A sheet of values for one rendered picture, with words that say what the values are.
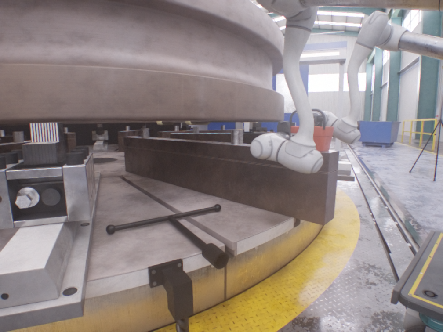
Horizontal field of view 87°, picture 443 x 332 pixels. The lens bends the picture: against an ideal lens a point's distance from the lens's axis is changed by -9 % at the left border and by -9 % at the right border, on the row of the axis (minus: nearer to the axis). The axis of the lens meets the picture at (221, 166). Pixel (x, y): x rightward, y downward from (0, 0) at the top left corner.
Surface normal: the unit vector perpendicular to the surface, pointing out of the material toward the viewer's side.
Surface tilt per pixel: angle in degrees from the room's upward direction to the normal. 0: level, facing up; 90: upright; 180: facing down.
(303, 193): 90
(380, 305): 0
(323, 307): 0
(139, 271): 90
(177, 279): 0
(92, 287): 90
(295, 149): 85
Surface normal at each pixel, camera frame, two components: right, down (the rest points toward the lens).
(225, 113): 0.70, 0.11
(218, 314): 0.00, -0.99
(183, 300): 0.51, 0.14
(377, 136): -0.69, 0.12
